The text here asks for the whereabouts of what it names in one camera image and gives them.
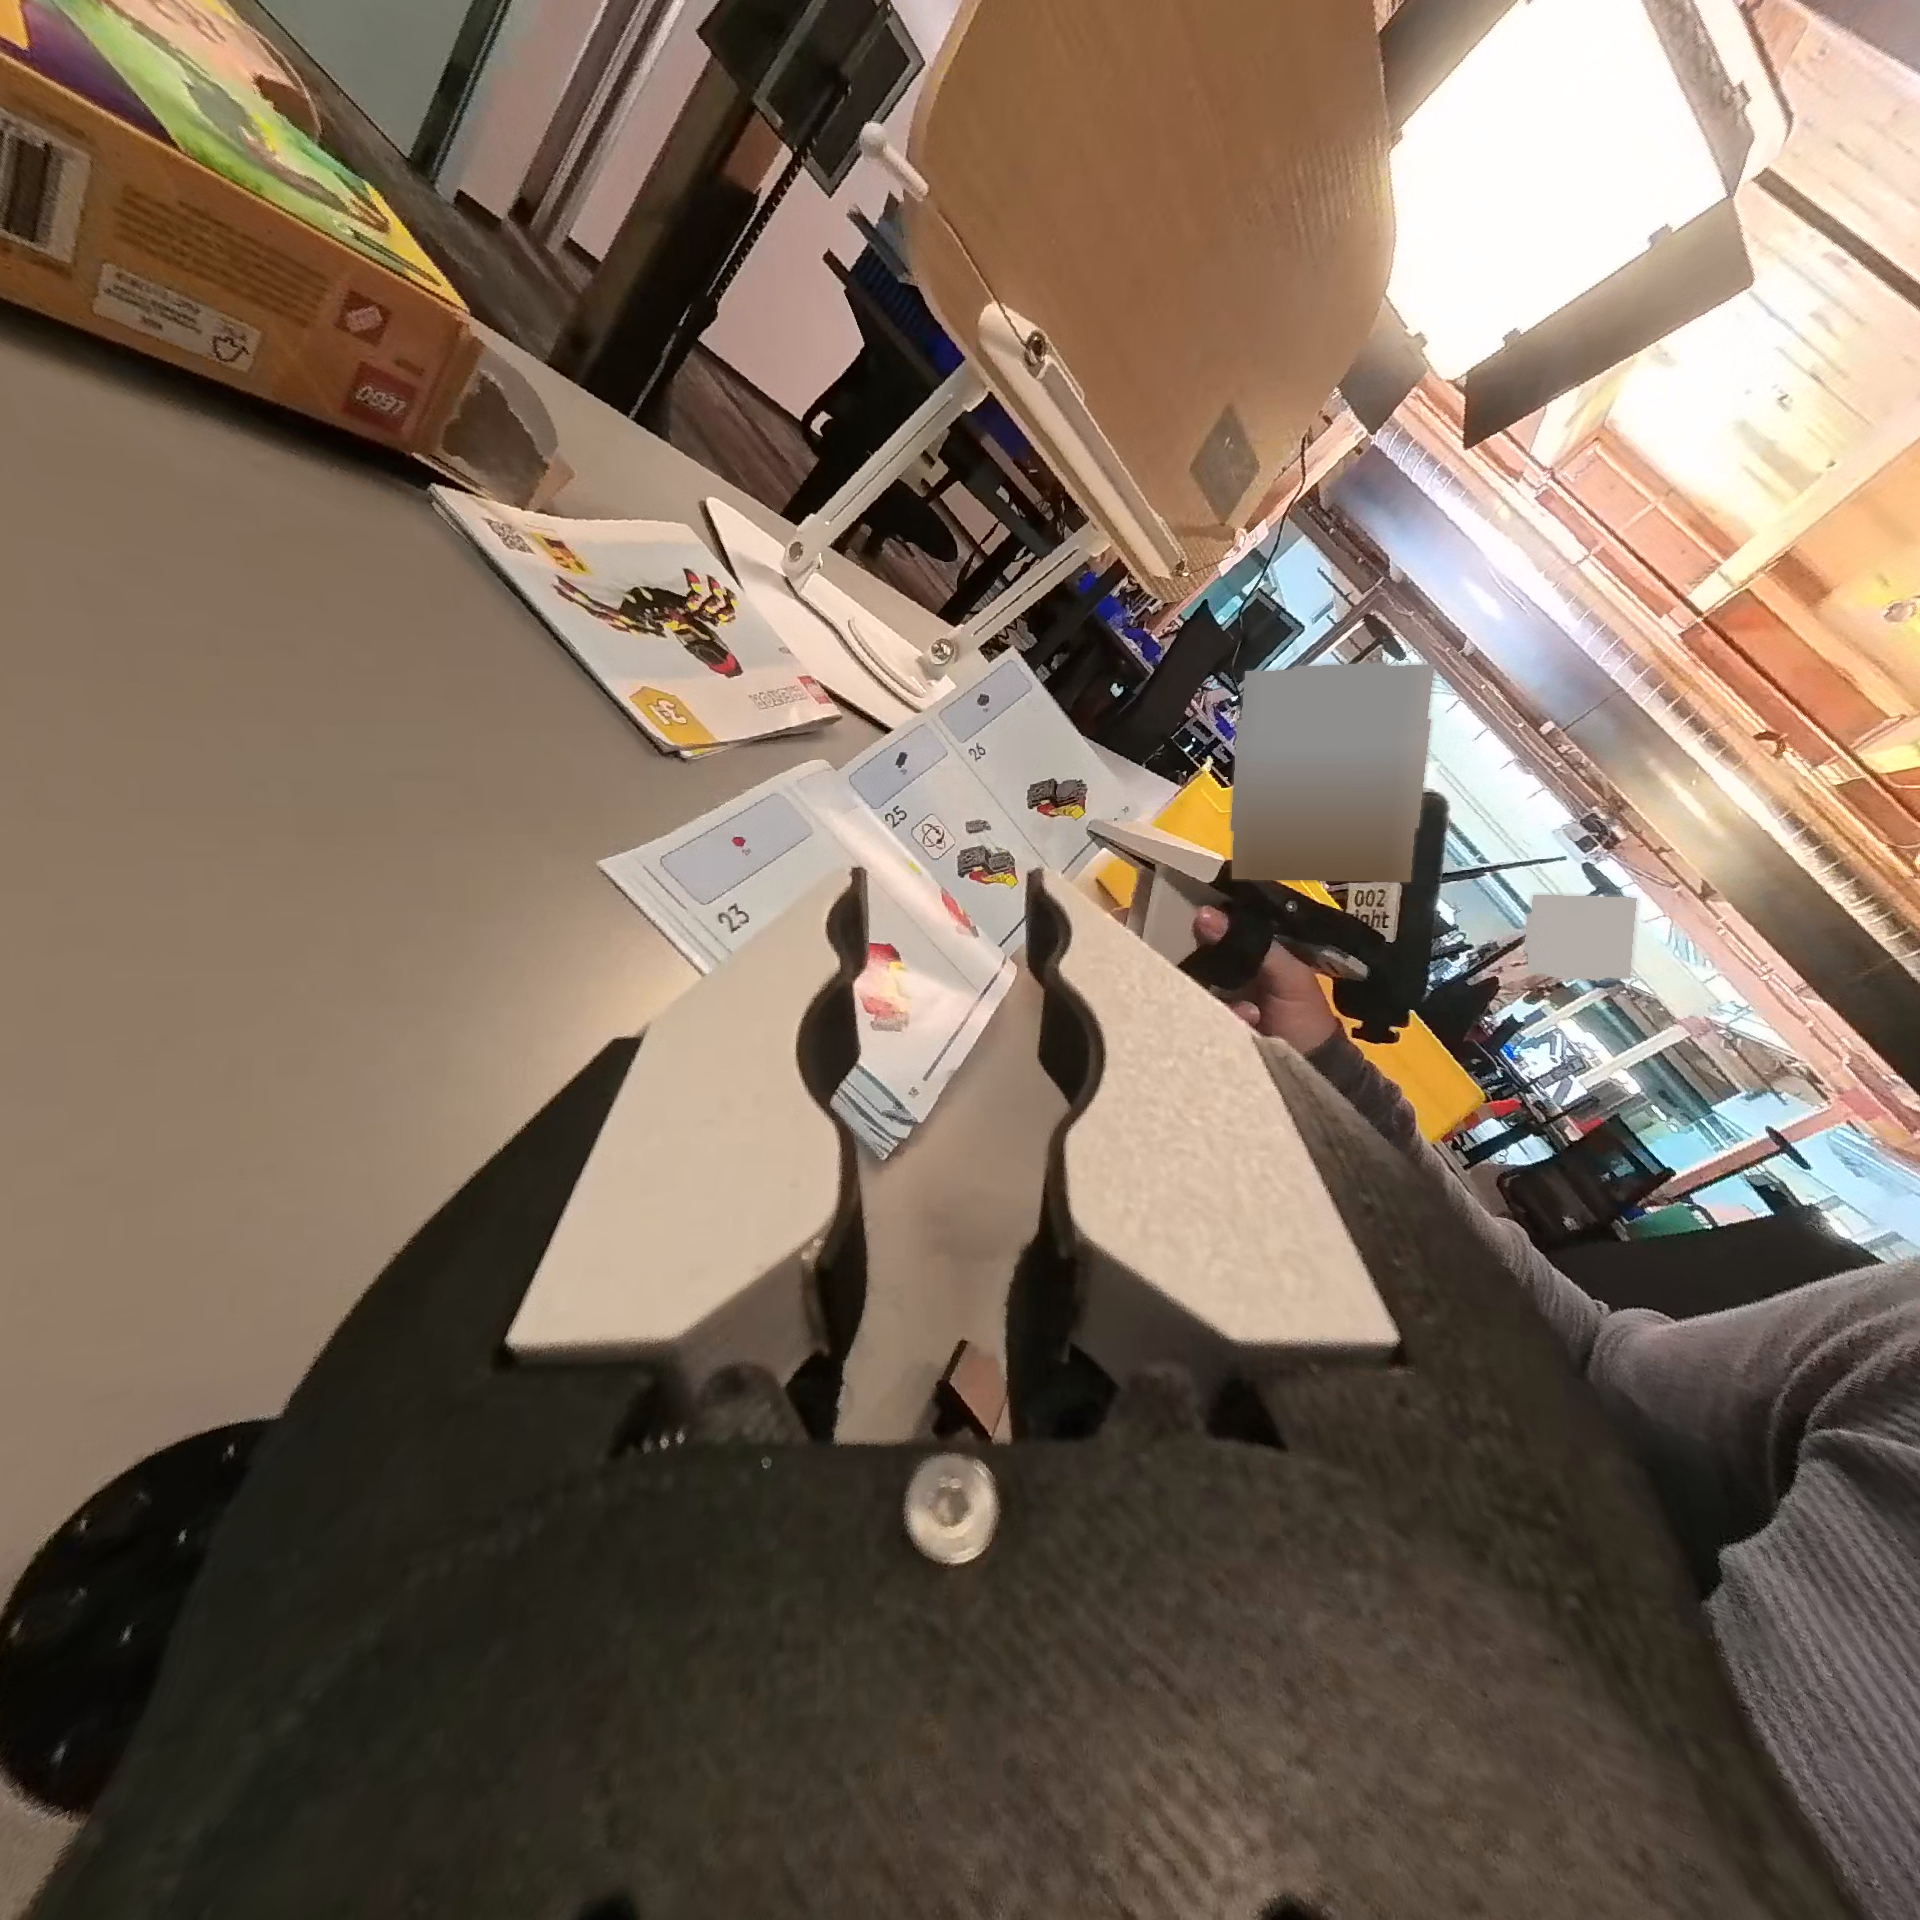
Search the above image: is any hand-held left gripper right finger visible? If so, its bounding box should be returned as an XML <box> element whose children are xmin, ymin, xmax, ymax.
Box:
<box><xmin>1014</xmin><ymin>866</ymin><xmax>1406</xmax><ymax>1444</ymax></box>

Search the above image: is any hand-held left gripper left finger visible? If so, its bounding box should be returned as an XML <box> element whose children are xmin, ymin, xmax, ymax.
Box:
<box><xmin>503</xmin><ymin>864</ymin><xmax>876</xmax><ymax>1444</ymax></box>

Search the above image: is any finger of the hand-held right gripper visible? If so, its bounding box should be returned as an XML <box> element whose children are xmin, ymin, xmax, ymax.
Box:
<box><xmin>1086</xmin><ymin>816</ymin><xmax>1227</xmax><ymax>890</ymax></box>

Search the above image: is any yellow plastic bin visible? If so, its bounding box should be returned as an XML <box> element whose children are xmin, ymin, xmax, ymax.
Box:
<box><xmin>1076</xmin><ymin>769</ymin><xmax>1487</xmax><ymax>1145</ymax></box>

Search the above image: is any lego instruction booklet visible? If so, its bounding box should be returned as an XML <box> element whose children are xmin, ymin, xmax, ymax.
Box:
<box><xmin>429</xmin><ymin>483</ymin><xmax>845</xmax><ymax>762</ymax></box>
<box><xmin>597</xmin><ymin>648</ymin><xmax>1191</xmax><ymax>1163</ymax></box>

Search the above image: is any person's right forearm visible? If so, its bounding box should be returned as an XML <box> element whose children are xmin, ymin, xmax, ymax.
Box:
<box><xmin>1302</xmin><ymin>1032</ymin><xmax>1920</xmax><ymax>1594</ymax></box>

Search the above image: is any closed lego instruction booklet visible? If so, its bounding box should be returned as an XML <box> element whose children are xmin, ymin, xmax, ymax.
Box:
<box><xmin>429</xmin><ymin>483</ymin><xmax>845</xmax><ymax>762</ymax></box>

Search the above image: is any black round lego plate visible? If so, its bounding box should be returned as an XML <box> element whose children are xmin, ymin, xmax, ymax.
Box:
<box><xmin>0</xmin><ymin>1418</ymin><xmax>289</xmax><ymax>1817</ymax></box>

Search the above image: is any cardboard lego box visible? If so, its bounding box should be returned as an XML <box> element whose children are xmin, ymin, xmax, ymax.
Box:
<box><xmin>0</xmin><ymin>0</ymin><xmax>565</xmax><ymax>505</ymax></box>

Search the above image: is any person's right hand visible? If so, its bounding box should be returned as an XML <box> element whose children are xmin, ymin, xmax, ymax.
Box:
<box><xmin>1179</xmin><ymin>904</ymin><xmax>1345</xmax><ymax>1069</ymax></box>

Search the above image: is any studio light panel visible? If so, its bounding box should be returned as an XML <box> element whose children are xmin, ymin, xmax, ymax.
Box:
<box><xmin>1375</xmin><ymin>0</ymin><xmax>1794</xmax><ymax>448</ymax></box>

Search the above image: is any black column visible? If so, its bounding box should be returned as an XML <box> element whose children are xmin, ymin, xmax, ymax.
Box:
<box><xmin>574</xmin><ymin>90</ymin><xmax>782</xmax><ymax>429</ymax></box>

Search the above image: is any person's grey sweater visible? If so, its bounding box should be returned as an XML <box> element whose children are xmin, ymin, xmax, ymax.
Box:
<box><xmin>1703</xmin><ymin>1441</ymin><xmax>1920</xmax><ymax>1920</ymax></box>

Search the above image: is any black monitor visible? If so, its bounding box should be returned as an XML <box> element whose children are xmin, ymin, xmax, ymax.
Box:
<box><xmin>697</xmin><ymin>0</ymin><xmax>927</xmax><ymax>195</ymax></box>

